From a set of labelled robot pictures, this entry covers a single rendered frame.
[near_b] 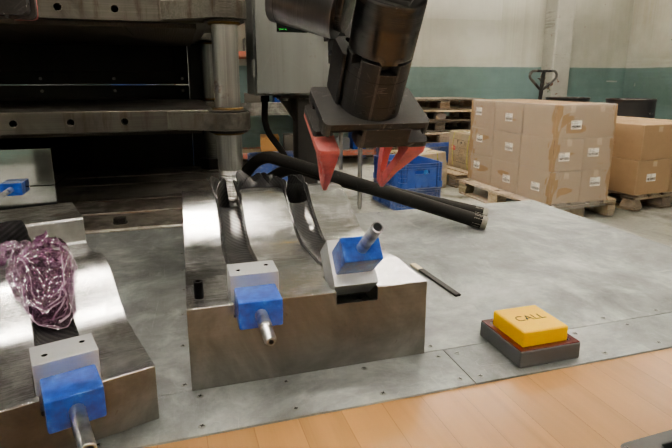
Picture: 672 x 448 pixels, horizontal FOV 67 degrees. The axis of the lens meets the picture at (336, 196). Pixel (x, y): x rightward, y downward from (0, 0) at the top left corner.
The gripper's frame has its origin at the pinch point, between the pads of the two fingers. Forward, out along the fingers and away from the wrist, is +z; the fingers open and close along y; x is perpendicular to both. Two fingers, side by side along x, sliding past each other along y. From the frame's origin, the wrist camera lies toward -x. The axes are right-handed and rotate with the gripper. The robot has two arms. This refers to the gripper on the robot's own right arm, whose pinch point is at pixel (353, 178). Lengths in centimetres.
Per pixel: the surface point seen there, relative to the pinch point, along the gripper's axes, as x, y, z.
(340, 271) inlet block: 6.0, 1.8, 7.6
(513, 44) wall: -591, -471, 263
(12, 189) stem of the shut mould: -58, 53, 48
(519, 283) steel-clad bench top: -1.2, -32.0, 24.6
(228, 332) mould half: 8.7, 13.7, 12.1
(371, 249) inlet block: 6.0, -1.1, 4.6
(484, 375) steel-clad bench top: 16.8, -12.5, 14.3
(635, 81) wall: -532, -674, 292
